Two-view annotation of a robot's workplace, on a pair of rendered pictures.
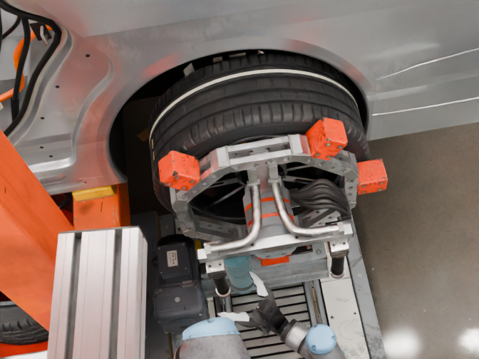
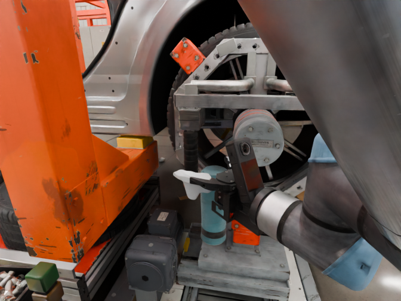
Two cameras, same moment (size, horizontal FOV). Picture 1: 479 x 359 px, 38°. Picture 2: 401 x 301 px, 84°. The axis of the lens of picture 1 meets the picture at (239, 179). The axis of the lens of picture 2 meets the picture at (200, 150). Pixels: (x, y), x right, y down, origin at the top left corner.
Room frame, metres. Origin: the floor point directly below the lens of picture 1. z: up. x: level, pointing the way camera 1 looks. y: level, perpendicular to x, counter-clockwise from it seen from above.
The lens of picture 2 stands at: (0.20, 0.02, 1.04)
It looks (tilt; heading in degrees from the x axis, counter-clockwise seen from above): 20 degrees down; 7
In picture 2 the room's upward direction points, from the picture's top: straight up
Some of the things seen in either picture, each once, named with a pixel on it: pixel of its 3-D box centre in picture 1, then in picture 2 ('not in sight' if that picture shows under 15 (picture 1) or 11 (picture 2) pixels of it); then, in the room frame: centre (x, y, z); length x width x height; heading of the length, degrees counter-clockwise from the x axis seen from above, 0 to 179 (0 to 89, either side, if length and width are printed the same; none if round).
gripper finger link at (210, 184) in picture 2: (250, 318); (212, 181); (0.60, 0.05, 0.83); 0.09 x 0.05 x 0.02; 80
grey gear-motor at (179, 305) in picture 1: (181, 278); (164, 249); (0.99, 0.29, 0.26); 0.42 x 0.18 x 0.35; 178
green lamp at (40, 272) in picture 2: not in sight; (42, 276); (0.50, 0.38, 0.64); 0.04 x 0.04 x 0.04; 88
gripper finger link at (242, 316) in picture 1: (234, 319); (191, 186); (0.61, 0.09, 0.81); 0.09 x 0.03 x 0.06; 80
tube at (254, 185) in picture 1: (232, 211); (224, 71); (0.83, 0.04, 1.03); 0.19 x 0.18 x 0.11; 178
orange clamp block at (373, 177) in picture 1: (369, 177); not in sight; (0.95, -0.38, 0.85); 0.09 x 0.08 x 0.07; 88
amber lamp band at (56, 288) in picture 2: not in sight; (48, 294); (0.50, 0.38, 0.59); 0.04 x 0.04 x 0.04; 88
